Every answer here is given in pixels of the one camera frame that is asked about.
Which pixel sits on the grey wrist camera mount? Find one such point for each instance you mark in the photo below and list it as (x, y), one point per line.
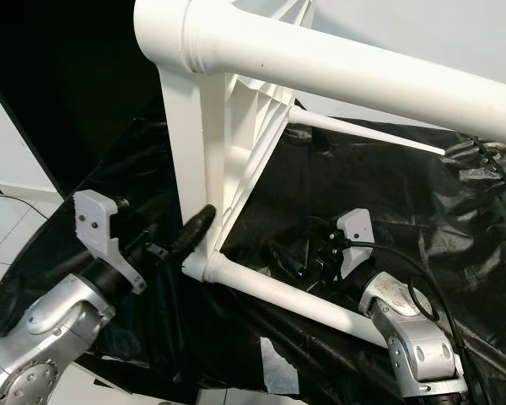
(101, 228)
(357, 236)

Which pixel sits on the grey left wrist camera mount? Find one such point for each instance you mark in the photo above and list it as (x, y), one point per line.
(101, 228)

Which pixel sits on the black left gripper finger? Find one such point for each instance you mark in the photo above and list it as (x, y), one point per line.
(200, 228)

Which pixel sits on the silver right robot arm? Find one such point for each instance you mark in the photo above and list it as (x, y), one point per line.
(413, 329)

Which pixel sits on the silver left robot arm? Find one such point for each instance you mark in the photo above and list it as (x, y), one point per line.
(51, 337)

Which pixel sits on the black plastic cover sheet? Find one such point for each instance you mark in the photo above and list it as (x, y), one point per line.
(329, 194)

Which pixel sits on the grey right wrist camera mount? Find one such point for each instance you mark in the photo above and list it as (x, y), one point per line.
(357, 236)

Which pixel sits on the black door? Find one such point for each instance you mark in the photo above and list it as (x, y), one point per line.
(59, 84)

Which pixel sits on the wide grey tape piece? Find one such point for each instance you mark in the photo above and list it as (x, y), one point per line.
(280, 369)

